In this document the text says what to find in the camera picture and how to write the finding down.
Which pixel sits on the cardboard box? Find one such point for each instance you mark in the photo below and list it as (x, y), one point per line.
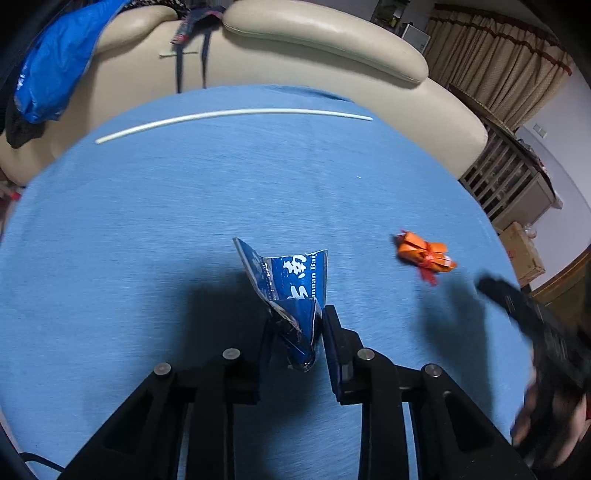
(521, 254)

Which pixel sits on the blue snack wrapper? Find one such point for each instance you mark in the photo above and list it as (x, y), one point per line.
(295, 286)

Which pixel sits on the person's right hand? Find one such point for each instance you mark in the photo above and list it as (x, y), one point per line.
(579, 434)

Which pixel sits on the thin white stick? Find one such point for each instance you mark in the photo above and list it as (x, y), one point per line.
(231, 112)

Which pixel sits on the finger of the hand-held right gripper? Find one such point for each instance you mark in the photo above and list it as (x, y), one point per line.
(503, 295)

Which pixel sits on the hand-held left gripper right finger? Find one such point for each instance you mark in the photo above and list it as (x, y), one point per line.
(330, 344)

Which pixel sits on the patterned dark garment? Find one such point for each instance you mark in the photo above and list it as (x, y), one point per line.
(194, 18)

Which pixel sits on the orange snack wrapper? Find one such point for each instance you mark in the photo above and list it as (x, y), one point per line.
(415, 249)

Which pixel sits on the brown curtain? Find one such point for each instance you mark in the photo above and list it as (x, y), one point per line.
(498, 64)

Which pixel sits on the wooden crib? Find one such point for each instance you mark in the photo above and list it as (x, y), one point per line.
(508, 184)

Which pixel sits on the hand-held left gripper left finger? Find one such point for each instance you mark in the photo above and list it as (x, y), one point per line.
(265, 344)

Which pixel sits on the cream leather sofa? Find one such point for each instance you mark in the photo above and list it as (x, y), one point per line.
(323, 60)

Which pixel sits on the blue jacket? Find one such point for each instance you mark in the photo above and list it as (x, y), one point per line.
(55, 69)

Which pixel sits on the white air conditioner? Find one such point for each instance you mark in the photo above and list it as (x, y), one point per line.
(415, 37)

